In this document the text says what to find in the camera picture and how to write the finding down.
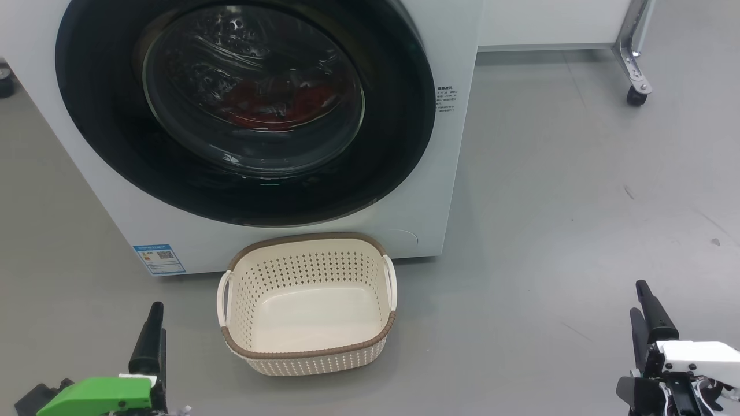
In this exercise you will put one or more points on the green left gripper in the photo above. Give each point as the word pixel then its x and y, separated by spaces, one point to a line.
pixel 98 396

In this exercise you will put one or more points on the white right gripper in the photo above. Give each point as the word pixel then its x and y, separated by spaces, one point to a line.
pixel 699 358

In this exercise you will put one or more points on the red white sports jersey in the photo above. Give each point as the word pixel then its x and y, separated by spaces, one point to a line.
pixel 260 107

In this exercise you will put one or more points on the cream perforated laundry basket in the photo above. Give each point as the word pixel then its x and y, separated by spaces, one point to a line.
pixel 312 318

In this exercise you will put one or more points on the white front-load washing machine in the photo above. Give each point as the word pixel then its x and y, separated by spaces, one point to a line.
pixel 69 144

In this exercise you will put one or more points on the blue energy label sticker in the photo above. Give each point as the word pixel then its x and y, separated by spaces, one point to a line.
pixel 159 260

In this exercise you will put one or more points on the small printed warning label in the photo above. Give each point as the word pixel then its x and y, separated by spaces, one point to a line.
pixel 446 99

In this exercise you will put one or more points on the black floor wheel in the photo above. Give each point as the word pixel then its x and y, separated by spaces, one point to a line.
pixel 6 81

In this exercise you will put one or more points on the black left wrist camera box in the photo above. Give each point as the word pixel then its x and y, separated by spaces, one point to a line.
pixel 37 401

